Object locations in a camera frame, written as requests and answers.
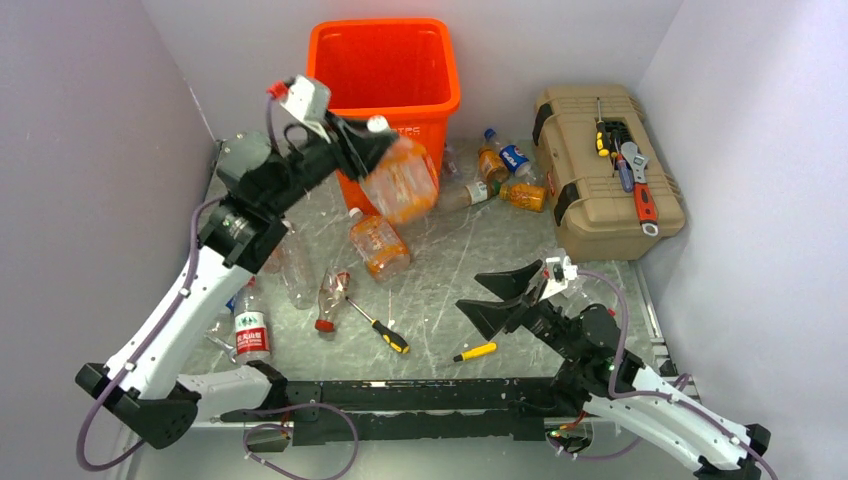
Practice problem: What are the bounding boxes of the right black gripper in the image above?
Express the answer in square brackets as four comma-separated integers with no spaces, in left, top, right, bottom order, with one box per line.
[455,259,581,361]

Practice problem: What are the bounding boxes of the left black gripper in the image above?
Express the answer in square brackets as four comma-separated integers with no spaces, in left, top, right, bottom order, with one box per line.
[264,107,399,216]

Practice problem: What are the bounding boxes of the large orange bottle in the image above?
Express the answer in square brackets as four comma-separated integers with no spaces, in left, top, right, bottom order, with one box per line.
[360,135,439,225]
[348,207,411,282]

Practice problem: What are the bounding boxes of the red cap clear bottle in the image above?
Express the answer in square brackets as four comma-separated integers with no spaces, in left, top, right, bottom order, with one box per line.
[314,267,350,333]

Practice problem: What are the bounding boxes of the clear bottle by left arm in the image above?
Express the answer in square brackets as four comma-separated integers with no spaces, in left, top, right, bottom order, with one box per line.
[263,220,317,310]

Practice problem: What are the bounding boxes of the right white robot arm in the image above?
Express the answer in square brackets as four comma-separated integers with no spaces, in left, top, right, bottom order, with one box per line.
[455,255,777,479]

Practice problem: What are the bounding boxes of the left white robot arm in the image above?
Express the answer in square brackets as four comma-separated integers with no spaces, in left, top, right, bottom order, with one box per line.
[76,114,398,449]

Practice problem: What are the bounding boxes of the orange plastic bin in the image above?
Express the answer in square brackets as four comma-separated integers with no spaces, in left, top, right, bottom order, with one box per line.
[307,18,461,179]

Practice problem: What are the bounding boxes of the small yellow screwdriver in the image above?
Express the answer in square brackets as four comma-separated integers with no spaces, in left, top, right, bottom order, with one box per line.
[452,342,498,363]

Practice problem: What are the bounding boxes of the red label bottle right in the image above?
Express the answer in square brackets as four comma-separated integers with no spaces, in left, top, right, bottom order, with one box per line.
[568,275,622,317]

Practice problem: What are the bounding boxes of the white label clear bottle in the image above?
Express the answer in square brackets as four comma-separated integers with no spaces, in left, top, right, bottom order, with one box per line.
[437,181,498,212]

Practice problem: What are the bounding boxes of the small orange juice bottle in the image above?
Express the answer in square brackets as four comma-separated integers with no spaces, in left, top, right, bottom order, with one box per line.
[492,182,547,213]

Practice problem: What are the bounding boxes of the black yellow screwdriver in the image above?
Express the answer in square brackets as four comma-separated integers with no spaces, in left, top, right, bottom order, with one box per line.
[345,297,410,354]

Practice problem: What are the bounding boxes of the tan plastic toolbox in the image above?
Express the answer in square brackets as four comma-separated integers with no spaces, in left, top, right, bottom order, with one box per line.
[532,84,686,262]

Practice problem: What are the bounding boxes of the orange bottle blue cap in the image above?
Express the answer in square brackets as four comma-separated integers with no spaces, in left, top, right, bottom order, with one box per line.
[478,128,510,184]

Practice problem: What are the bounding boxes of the Pepsi bottle near toolbox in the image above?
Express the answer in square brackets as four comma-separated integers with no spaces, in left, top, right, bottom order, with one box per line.
[498,144,532,178]

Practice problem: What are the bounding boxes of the blue red screwdriver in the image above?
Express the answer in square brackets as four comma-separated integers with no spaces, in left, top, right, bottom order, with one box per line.
[610,129,634,193]

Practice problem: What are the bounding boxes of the orange adjustable wrench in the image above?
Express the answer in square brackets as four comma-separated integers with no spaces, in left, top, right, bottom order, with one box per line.
[620,142,659,237]

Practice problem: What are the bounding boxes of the yellow screwdriver on toolbox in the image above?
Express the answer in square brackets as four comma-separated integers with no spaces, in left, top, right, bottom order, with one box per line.
[595,97,610,157]

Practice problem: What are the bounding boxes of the red label water bottle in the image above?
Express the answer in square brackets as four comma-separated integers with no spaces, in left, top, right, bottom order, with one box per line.
[233,277,272,365]

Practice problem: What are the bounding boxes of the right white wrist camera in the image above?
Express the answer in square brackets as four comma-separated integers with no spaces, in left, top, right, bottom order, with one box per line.
[540,247,578,300]

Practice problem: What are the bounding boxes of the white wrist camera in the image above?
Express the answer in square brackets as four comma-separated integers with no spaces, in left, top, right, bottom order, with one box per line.
[540,247,578,300]
[267,74,331,143]

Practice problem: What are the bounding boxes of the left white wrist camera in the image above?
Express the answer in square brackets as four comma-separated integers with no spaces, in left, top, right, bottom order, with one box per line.
[267,74,331,143]

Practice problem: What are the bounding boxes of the black base frame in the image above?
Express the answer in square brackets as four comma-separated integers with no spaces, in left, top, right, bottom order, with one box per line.
[219,375,581,446]

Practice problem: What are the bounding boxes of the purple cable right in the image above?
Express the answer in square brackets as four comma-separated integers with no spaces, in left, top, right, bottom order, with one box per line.
[546,268,780,480]

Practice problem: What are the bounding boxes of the purple cable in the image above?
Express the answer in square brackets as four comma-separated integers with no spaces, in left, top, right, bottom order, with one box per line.
[546,268,780,480]
[242,404,360,480]

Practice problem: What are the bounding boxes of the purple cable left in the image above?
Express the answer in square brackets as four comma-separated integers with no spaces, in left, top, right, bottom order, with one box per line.
[242,404,360,480]

